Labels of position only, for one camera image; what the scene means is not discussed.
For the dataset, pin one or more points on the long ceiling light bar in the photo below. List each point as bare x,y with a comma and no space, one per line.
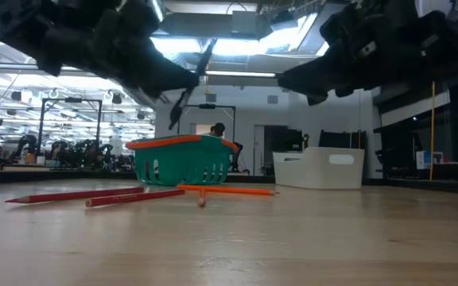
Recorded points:
245,74

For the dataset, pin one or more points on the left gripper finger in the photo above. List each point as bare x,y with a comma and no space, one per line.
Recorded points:
161,73

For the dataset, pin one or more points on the blue and white box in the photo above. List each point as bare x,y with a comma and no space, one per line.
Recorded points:
424,159

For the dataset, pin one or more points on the black metal table frame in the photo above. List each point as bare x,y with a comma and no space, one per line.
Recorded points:
54,175

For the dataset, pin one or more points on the orange pencil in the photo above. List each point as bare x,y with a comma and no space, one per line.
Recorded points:
201,200
229,190

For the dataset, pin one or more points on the red pencil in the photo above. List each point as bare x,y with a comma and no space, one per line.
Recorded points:
133,197
74,195

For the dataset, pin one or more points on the white plastic bin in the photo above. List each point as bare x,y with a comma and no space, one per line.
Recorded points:
320,171

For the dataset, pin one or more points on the black gantry frame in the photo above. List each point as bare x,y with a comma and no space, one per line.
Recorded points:
72,99
207,106

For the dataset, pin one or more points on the grey ceiling box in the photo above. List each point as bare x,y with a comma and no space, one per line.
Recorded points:
244,22

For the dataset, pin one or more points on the black cabinet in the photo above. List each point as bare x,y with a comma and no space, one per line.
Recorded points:
334,139

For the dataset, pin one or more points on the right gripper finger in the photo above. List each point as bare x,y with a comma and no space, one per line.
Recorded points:
317,98
316,75

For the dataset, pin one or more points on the background black robot arm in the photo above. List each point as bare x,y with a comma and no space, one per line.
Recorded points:
94,153
240,150
26,147

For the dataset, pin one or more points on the teal basket with orange rim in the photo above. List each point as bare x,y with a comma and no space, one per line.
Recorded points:
181,163

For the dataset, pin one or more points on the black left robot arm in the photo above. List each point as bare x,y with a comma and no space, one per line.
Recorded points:
34,28

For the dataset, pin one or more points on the black pen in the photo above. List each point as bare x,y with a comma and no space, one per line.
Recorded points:
181,105

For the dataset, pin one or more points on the person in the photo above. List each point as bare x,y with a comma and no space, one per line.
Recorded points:
219,129

